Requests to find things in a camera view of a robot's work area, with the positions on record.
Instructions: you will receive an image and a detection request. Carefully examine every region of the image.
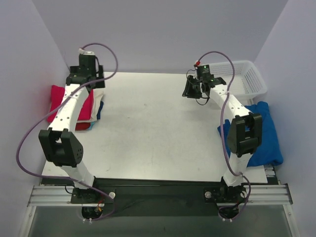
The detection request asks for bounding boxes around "navy folded t shirt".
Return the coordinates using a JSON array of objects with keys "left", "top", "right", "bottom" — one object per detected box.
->
[{"left": 96, "top": 101, "right": 104, "bottom": 120}]

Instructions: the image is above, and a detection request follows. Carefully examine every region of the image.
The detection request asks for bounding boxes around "teal folded t shirt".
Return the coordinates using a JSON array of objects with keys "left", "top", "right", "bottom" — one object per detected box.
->
[{"left": 88, "top": 121, "right": 96, "bottom": 130}]

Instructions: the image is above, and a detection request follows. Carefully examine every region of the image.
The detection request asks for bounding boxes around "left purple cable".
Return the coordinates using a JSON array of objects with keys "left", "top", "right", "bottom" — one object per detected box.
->
[{"left": 15, "top": 43, "right": 119, "bottom": 221}]

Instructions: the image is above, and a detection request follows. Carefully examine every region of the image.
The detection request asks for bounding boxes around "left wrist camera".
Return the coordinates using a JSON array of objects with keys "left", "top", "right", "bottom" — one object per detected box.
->
[{"left": 79, "top": 48, "right": 97, "bottom": 72}]

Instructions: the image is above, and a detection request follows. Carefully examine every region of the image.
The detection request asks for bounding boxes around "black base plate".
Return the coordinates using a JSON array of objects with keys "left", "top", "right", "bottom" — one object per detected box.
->
[{"left": 70, "top": 177, "right": 249, "bottom": 218}]

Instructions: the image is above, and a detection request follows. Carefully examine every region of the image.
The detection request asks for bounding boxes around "blue t shirt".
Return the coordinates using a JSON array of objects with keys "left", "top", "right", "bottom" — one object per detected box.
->
[{"left": 217, "top": 101, "right": 283, "bottom": 167}]

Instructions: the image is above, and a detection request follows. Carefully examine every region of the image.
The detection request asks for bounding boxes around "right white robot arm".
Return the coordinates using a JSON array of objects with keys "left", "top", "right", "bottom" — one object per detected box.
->
[{"left": 182, "top": 62, "right": 263, "bottom": 201}]

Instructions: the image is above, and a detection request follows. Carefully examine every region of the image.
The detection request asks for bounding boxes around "red folded t shirt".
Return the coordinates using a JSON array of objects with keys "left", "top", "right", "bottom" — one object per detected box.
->
[{"left": 75, "top": 122, "right": 91, "bottom": 131}]

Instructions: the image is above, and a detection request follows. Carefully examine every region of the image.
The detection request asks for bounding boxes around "white perforated plastic basket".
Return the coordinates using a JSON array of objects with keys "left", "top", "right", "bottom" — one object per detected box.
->
[{"left": 209, "top": 60, "right": 267, "bottom": 100}]

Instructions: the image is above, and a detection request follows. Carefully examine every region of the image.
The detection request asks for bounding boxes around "aluminium mounting rail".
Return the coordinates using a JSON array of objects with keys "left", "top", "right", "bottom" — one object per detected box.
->
[{"left": 28, "top": 185, "right": 293, "bottom": 207}]

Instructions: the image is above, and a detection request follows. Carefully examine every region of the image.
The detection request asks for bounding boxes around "red t shirt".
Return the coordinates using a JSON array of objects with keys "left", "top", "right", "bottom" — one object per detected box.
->
[
  {"left": 75, "top": 122, "right": 91, "bottom": 131},
  {"left": 47, "top": 84, "right": 93, "bottom": 123}
]

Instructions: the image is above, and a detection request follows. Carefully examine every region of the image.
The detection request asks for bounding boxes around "cream folded t shirt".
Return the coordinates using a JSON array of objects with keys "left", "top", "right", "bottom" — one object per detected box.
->
[{"left": 89, "top": 88, "right": 105, "bottom": 122}]

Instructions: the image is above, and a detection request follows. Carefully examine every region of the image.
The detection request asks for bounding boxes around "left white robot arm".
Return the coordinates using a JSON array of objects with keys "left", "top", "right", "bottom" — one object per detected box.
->
[{"left": 39, "top": 65, "right": 101, "bottom": 203}]

